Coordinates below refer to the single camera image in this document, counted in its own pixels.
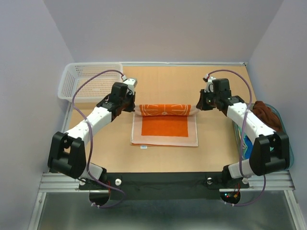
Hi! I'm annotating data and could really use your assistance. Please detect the blue towel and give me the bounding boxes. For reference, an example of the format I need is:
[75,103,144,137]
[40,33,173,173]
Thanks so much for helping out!
[242,135,253,160]

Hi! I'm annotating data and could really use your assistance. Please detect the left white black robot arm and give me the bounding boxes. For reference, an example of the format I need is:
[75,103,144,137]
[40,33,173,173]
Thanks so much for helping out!
[47,78,137,189]

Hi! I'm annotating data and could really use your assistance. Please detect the aluminium frame rail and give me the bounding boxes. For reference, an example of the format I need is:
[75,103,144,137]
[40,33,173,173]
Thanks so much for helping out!
[28,103,300,230]

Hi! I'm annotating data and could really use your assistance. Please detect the white perforated plastic basket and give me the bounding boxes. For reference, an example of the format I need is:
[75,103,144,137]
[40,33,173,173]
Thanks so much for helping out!
[58,62,123,103]

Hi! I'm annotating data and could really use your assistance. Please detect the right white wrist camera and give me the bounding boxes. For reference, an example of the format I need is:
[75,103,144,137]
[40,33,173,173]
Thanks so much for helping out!
[203,76,216,92]

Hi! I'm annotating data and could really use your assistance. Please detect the orange Doraemon towel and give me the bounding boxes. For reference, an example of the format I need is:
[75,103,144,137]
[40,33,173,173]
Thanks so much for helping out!
[130,104,200,147]

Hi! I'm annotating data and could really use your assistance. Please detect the teal plastic tub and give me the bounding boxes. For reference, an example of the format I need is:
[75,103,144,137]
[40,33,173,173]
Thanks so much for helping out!
[230,103,294,175]

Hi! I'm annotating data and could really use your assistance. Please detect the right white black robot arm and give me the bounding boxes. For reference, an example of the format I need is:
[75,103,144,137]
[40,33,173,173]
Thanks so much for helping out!
[196,77,290,187]

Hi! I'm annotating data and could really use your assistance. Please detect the brown towel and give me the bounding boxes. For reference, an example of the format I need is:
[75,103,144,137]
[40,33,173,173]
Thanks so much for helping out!
[252,101,283,132]

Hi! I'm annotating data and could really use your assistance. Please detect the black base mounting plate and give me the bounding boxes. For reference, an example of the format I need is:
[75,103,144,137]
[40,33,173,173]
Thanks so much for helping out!
[79,171,250,207]

